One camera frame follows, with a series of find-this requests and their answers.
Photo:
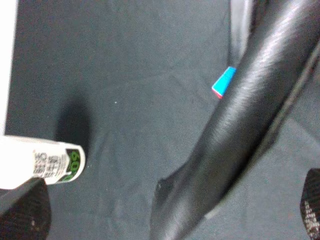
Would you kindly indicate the black glasses case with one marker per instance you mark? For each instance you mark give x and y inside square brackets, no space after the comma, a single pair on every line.
[280,50]

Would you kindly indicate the black tablecloth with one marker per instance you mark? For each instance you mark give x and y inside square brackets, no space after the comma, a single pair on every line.
[128,80]

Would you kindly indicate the white milk bottle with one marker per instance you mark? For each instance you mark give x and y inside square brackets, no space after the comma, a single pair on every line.
[23,158]

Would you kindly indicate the colourful puzzle cube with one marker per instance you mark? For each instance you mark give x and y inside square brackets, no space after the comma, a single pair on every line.
[221,84]

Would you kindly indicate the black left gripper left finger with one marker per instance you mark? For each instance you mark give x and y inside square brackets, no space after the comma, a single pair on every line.
[25,212]

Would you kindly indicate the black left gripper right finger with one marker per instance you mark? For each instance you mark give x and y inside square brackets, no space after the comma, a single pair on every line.
[310,204]

